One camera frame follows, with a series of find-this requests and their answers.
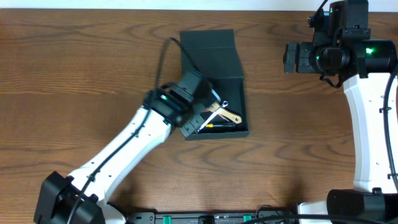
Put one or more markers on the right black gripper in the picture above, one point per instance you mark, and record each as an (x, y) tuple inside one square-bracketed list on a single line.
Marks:
[(294, 51)]

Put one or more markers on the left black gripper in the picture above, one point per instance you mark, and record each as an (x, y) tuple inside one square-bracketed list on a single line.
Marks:
[(203, 101)]

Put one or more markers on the red black pliers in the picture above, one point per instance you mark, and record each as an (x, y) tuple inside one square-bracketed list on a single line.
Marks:
[(219, 115)]

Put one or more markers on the orange scraper wooden handle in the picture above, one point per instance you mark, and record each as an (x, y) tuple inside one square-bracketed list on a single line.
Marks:
[(231, 116)]

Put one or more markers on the silver ring wrench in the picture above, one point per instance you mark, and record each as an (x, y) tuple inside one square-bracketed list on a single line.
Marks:
[(216, 108)]

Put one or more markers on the dark green box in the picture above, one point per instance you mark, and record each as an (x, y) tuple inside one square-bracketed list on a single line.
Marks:
[(214, 53)]

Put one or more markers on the black yellow screwdriver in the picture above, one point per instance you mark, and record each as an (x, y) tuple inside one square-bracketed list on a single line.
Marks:
[(220, 125)]

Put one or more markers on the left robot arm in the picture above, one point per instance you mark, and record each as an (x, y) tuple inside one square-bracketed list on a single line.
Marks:
[(83, 195)]

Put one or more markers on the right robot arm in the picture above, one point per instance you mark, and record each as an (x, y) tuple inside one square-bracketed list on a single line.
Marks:
[(366, 69)]

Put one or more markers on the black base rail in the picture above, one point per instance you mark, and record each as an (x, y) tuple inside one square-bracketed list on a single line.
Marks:
[(223, 217)]

